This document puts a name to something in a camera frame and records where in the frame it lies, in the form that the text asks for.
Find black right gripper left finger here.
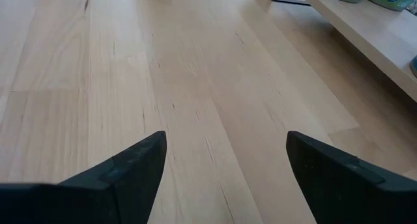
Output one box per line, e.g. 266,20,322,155
0,130,168,224

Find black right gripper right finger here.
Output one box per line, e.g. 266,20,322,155
285,130,417,224

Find wooden shelf with black legs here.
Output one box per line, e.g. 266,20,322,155
269,0,417,103

